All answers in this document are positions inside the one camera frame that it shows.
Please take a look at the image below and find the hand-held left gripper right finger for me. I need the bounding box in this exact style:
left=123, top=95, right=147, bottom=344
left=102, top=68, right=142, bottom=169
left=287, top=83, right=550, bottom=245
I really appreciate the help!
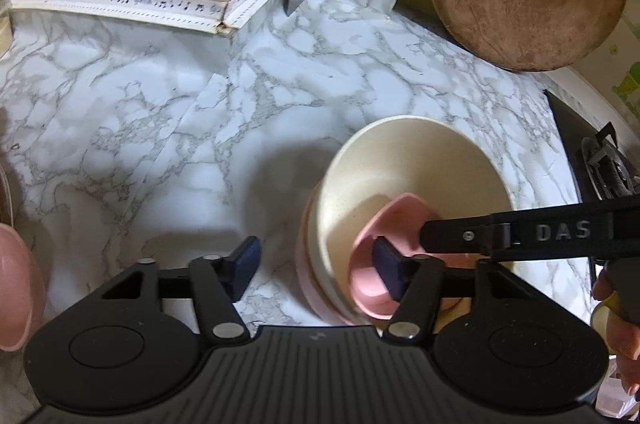
left=372, top=237, right=526, bottom=345

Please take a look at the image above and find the white patterned trim strip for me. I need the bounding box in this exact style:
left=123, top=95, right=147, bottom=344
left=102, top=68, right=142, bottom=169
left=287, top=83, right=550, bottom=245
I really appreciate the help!
left=0, top=0, right=293, bottom=36

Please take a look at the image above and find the person's right hand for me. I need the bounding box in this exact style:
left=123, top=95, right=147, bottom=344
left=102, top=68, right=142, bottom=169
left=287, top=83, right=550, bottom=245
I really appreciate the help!
left=591, top=264, right=640, bottom=402

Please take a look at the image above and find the cream bowl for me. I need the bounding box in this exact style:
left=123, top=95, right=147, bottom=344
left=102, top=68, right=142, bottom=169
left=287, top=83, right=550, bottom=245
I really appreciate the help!
left=305, top=115, right=516, bottom=325

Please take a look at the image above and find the white plate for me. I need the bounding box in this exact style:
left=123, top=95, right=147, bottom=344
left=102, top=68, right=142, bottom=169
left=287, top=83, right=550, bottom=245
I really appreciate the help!
left=0, top=164, right=13, bottom=225

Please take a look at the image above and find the small pink dish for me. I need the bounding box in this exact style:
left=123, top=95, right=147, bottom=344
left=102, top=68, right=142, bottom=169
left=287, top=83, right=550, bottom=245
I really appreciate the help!
left=347, top=193, right=463, bottom=320

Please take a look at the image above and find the pink bear-shaped plate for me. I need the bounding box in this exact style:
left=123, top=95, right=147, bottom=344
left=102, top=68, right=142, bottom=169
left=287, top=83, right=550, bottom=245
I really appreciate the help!
left=0, top=223, right=48, bottom=352

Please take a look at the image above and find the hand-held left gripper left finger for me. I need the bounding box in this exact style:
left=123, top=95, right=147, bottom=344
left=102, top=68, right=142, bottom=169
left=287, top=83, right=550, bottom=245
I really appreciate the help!
left=102, top=235, right=262, bottom=345

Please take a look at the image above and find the pink bowl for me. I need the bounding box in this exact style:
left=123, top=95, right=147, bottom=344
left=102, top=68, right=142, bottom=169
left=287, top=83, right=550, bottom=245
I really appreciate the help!
left=295, top=199, right=361, bottom=327

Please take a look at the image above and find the black gas stove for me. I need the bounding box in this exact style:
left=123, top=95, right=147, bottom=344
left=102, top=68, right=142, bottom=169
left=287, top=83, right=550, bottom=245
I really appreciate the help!
left=542, top=89, right=640, bottom=265

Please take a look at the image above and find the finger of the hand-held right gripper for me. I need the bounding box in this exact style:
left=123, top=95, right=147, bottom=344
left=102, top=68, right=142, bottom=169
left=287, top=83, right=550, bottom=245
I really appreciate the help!
left=420, top=210, right=513, bottom=261

